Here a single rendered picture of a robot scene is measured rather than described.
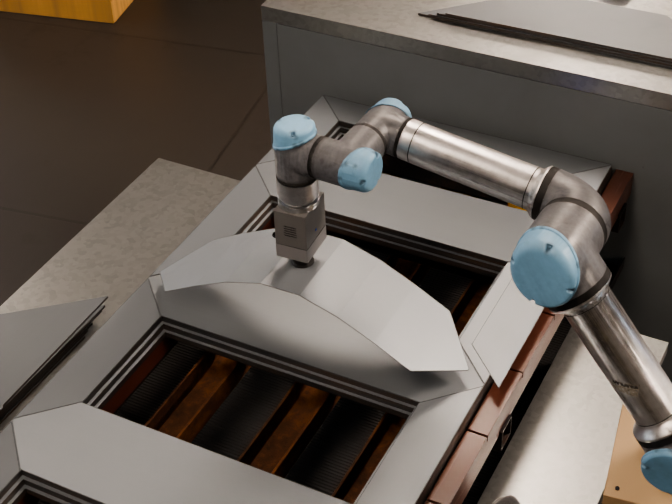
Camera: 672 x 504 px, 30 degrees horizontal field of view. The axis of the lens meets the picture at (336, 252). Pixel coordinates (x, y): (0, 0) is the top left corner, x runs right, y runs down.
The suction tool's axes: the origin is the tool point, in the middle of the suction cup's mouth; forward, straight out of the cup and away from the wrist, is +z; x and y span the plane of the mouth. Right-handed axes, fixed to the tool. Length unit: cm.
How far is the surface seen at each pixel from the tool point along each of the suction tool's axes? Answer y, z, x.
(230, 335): 7.4, 15.6, -13.1
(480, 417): 7.3, 18.8, 38.0
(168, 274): 0.4, 10.8, -30.3
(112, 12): -226, 95, -198
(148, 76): -194, 100, -163
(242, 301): -2.5, 15.6, -15.5
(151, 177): -46, 26, -64
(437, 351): 2.8, 9.9, 27.9
